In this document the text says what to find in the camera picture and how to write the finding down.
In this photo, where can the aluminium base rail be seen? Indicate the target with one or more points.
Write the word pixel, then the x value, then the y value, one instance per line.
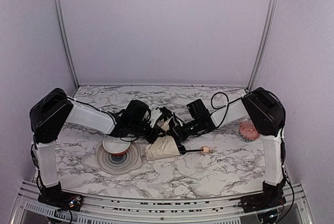
pixel 107 209

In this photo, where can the grey collapsed silicone lid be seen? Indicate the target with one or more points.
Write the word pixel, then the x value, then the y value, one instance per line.
pixel 119 165

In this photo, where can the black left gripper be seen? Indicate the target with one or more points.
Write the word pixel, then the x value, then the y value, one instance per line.
pixel 153 133

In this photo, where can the aluminium frame post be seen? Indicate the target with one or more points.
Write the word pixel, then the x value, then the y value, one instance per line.
pixel 271 10
pixel 65 43

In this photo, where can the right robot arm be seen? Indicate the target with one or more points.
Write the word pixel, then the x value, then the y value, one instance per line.
pixel 267 114

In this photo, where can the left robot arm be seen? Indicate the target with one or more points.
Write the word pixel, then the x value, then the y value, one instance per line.
pixel 57 109

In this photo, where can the right aluminium frame post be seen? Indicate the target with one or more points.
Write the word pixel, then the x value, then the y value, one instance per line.
pixel 271 10

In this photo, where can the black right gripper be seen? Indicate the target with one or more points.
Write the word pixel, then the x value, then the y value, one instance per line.
pixel 173 132

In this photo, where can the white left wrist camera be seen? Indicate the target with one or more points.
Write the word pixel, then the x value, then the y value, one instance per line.
pixel 158 114

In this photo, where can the left aluminium frame post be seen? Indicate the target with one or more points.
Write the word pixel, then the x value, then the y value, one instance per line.
pixel 65 43

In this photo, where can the white bowl red rim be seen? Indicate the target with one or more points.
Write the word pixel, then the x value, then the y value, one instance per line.
pixel 115 146

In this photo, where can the beige and black umbrella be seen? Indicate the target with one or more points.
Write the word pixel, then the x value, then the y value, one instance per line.
pixel 167 146

